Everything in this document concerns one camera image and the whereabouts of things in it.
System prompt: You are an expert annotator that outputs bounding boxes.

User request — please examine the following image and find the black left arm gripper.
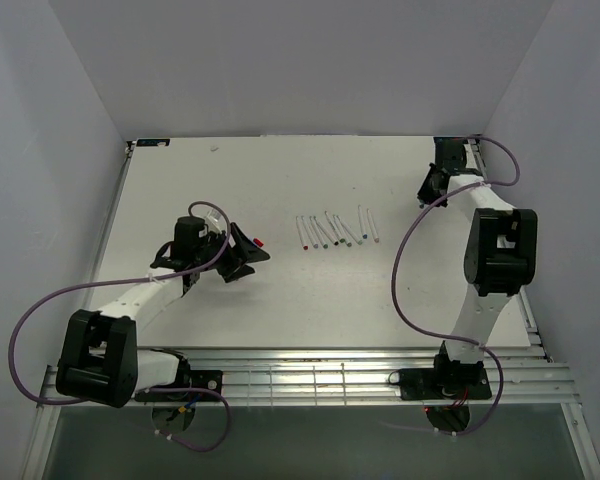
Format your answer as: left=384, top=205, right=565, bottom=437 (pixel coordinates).
left=195, top=222, right=270, bottom=283

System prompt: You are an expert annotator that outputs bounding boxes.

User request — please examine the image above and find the red cap marker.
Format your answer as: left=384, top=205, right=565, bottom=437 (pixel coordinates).
left=295, top=216, right=309, bottom=251

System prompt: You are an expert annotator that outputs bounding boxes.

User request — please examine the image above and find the light blue cap marker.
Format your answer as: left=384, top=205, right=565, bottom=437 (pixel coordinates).
left=358, top=205, right=368, bottom=239

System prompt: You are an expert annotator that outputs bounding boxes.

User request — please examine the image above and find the light green cap marker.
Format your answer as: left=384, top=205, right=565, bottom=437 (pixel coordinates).
left=336, top=215, right=363, bottom=245

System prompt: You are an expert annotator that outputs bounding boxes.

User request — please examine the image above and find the black cap marker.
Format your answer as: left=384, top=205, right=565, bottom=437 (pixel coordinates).
left=324, top=210, right=340, bottom=246

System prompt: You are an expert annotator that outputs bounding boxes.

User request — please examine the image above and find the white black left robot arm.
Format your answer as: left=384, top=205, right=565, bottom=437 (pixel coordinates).
left=55, top=216, right=270, bottom=407

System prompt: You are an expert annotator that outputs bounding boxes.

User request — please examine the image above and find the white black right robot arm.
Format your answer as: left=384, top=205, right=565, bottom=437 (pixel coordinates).
left=207, top=136, right=538, bottom=400

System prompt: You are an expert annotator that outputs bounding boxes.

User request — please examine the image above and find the left corner label sticker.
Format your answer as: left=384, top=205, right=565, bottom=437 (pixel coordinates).
left=135, top=138, right=171, bottom=148

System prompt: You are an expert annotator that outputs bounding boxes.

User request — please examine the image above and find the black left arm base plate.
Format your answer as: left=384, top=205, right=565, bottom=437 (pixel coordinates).
left=134, top=370, right=223, bottom=404

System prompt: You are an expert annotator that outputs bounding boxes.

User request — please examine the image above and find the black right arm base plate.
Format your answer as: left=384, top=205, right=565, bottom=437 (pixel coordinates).
left=388, top=368, right=492, bottom=400

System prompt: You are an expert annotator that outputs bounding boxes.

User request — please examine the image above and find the aluminium table frame rail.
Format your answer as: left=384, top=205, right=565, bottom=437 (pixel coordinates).
left=37, top=344, right=581, bottom=409

